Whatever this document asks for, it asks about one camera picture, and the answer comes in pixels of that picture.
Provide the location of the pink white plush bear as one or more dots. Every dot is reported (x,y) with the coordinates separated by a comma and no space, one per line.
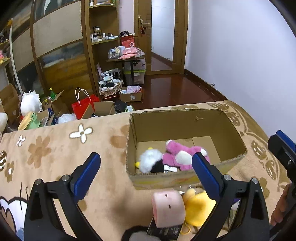
(180,156)

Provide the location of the clear plastic storage bin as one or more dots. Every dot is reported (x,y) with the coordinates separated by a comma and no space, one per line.
(139,72)

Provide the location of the open cardboard box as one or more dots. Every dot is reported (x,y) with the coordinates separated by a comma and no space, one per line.
(161,144)

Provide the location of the small cardboard box on floor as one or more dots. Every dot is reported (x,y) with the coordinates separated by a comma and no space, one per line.
(131,93)

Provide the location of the red box on table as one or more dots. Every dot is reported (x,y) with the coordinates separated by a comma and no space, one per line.
(127,41)

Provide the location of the white black yellow plush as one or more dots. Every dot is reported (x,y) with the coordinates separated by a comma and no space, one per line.
(151,161)

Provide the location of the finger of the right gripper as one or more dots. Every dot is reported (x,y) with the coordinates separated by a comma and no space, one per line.
(283,148)

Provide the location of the wooden door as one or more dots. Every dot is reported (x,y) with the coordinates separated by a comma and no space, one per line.
(161,32)

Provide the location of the white-haired purple doll plush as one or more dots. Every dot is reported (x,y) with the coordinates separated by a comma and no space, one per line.
(233,209)

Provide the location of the yellow plush toy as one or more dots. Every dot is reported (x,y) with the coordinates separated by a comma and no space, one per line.
(198,207)

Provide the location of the right hand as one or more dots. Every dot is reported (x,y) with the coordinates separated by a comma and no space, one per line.
(280,209)

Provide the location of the brown cardboard box left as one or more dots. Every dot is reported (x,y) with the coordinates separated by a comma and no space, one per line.
(10,100)

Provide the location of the cream spotted plush dog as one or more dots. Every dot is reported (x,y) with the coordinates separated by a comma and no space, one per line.
(3,121)

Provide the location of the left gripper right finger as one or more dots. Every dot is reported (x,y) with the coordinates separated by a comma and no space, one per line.
(251,220)

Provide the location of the white round plush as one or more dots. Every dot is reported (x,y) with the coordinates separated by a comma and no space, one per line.
(30,102)

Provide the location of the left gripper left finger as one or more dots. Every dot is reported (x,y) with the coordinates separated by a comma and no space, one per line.
(42,221)

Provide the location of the brown wooden wardrobe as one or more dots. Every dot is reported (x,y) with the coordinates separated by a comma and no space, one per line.
(55,45)

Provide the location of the green glass bottle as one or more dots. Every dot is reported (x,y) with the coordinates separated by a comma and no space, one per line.
(52,94)

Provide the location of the red paper gift bag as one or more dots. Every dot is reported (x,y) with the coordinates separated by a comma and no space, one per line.
(79,107)

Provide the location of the black face packet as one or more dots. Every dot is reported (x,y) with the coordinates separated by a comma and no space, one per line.
(165,233)

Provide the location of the small black side table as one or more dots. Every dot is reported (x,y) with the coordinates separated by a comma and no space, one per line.
(132,61)

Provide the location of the wicker basket with items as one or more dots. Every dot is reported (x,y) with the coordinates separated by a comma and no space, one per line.
(111,88)

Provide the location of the green frog toy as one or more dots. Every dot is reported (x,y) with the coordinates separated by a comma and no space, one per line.
(34,122)

